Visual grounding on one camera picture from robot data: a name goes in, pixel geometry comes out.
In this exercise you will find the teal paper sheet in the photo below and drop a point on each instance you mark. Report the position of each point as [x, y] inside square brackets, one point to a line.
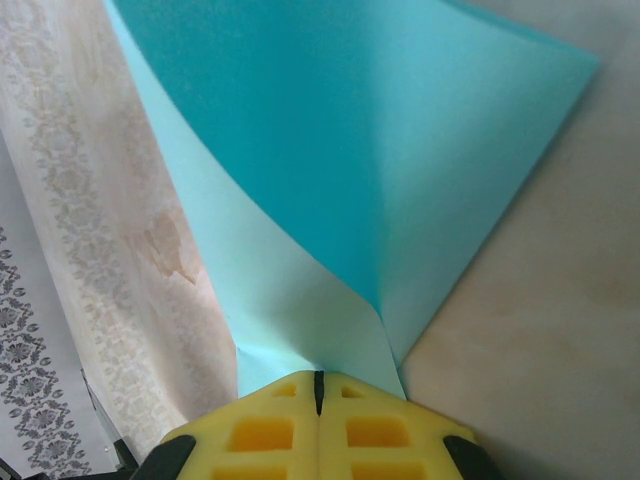
[350, 150]

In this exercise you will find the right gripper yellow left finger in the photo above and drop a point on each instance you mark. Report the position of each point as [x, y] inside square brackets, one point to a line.
[302, 450]

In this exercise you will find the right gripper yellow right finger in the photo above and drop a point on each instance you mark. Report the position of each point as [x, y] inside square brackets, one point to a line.
[332, 450]

